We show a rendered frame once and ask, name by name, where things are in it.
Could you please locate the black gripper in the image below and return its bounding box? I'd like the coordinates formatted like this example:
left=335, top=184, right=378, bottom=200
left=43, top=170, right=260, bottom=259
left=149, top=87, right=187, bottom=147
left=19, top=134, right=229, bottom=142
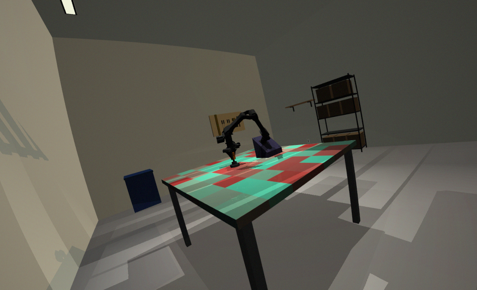
left=223, top=140, right=237, bottom=159

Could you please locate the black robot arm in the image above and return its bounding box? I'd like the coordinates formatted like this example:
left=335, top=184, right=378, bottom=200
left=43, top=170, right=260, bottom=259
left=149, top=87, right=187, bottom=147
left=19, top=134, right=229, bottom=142
left=216, top=110, right=270, bottom=149

